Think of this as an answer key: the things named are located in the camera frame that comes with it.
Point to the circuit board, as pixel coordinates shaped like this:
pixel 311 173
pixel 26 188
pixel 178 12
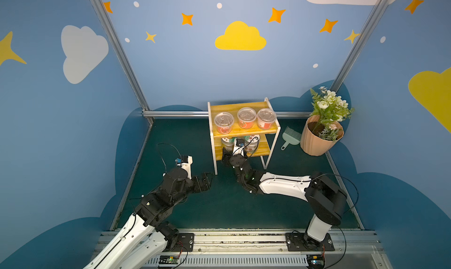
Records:
pixel 315 262
pixel 168 260

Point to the right circuit board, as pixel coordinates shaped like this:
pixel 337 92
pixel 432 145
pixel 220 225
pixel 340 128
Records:
pixel 315 262

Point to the left circuit board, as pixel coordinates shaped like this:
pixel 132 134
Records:
pixel 168 260

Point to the pink flower label seed jar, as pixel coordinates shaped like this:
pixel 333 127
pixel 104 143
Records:
pixel 251 143

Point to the white flower plant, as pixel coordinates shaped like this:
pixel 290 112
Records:
pixel 331 110

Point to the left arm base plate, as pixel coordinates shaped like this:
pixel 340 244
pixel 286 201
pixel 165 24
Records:
pixel 183 241

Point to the aluminium corner post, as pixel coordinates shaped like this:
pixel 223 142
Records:
pixel 372 21
pixel 113 38

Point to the pink ribbed flower pot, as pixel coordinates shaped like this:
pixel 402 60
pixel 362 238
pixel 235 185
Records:
pixel 314 145

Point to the sunflower label seed jar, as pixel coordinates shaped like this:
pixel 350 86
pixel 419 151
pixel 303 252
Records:
pixel 228 144

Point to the aluminium back rail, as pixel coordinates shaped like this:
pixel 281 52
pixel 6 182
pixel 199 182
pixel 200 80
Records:
pixel 205 114

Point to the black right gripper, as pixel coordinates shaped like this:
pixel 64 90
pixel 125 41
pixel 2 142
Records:
pixel 231 154

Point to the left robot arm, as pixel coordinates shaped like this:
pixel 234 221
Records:
pixel 147 233

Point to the aluminium front rail base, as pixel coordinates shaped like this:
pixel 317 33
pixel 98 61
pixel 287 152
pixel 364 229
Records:
pixel 267 248

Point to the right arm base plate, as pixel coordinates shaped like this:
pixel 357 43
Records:
pixel 297 241

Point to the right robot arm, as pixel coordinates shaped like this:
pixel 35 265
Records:
pixel 327 200

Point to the right aluminium corner post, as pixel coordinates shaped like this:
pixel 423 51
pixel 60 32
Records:
pixel 372 21

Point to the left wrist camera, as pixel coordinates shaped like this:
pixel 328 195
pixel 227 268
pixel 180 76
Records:
pixel 185 163

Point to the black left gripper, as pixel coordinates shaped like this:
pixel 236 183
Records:
pixel 197 183

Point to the clear lid seed container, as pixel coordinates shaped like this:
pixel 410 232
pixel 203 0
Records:
pixel 265 118
pixel 224 122
pixel 246 117

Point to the left aluminium corner post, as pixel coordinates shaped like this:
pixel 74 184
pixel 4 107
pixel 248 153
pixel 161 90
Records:
pixel 113 38

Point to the mint green hand brush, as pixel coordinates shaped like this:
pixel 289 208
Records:
pixel 290 137

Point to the white frame wooden shelf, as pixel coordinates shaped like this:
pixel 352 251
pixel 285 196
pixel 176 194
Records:
pixel 268 137

